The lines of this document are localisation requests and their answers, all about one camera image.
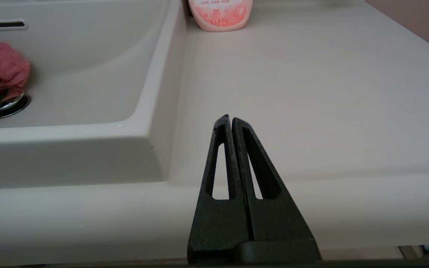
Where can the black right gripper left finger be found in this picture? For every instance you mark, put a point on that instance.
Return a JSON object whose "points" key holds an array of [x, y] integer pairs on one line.
{"points": [[216, 223]]}

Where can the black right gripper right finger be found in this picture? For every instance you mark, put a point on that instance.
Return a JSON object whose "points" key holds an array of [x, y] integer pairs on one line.
{"points": [[274, 219]]}

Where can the pink cloth black trim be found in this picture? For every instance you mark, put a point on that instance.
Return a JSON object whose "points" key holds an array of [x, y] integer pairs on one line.
{"points": [[2, 59]]}

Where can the beige sink basin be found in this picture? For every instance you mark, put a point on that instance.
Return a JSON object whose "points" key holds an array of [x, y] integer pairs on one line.
{"points": [[88, 56]]}

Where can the pink soap pump bottle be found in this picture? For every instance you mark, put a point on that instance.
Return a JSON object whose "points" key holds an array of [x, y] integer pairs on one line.
{"points": [[220, 15]]}

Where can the chrome drain stopper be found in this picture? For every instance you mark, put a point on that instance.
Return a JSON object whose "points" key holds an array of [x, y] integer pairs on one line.
{"points": [[13, 108]]}

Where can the chrome overflow slot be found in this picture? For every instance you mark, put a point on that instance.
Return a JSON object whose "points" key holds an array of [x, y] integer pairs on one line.
{"points": [[7, 24]]}

